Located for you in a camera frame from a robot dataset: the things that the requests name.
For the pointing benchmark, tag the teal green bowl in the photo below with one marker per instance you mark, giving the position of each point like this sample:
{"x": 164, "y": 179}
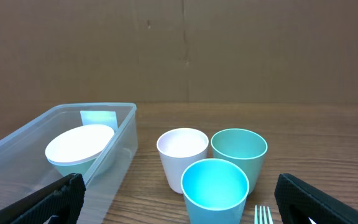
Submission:
{"x": 79, "y": 167}

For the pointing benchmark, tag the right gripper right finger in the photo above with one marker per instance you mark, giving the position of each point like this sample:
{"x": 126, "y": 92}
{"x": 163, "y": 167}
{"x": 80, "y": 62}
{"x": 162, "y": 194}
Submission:
{"x": 300, "y": 203}

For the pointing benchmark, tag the green plastic fork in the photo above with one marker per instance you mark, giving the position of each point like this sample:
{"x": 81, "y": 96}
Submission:
{"x": 262, "y": 215}

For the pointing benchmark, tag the green plastic cup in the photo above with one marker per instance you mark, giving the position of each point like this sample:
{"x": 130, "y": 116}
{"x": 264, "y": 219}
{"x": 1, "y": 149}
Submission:
{"x": 244, "y": 148}

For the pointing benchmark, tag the clear plastic container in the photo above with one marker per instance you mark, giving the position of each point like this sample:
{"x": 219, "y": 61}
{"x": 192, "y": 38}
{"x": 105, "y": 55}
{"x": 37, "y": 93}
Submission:
{"x": 24, "y": 168}

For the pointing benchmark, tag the blue plastic cup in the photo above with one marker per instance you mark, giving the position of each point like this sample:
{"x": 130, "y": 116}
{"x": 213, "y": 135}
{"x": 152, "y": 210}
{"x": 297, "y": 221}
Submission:
{"x": 215, "y": 191}

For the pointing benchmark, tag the pink plastic cup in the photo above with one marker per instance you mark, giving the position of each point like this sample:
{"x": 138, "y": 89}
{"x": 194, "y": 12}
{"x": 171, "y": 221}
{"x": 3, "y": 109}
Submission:
{"x": 179, "y": 148}

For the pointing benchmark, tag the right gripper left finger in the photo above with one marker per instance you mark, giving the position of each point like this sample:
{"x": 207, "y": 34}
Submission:
{"x": 60, "y": 202}

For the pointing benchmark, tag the pink bowl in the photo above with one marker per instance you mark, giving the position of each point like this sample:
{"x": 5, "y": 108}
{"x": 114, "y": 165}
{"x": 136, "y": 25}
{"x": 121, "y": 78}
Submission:
{"x": 79, "y": 144}

